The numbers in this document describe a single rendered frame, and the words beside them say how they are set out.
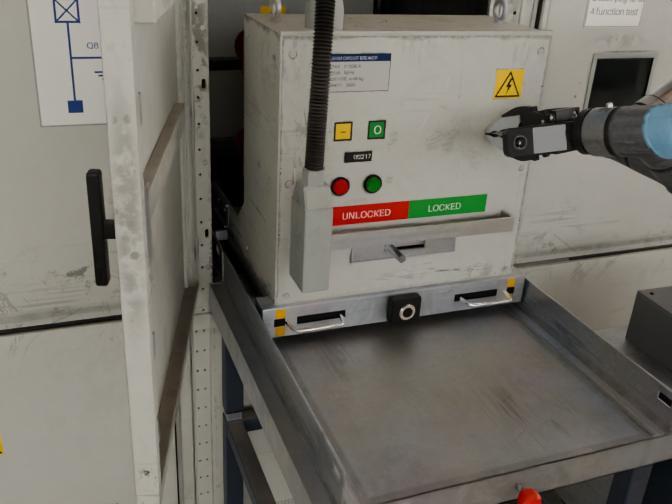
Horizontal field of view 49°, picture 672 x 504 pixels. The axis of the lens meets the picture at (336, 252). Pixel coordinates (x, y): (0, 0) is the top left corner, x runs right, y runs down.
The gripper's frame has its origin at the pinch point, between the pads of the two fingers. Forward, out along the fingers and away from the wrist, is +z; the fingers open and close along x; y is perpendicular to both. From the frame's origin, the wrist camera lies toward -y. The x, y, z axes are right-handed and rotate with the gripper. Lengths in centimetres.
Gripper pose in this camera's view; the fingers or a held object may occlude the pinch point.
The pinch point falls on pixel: (488, 133)
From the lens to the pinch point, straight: 133.4
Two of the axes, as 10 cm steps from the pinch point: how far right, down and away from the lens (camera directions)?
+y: 8.1, -2.1, 5.5
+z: -5.8, -1.3, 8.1
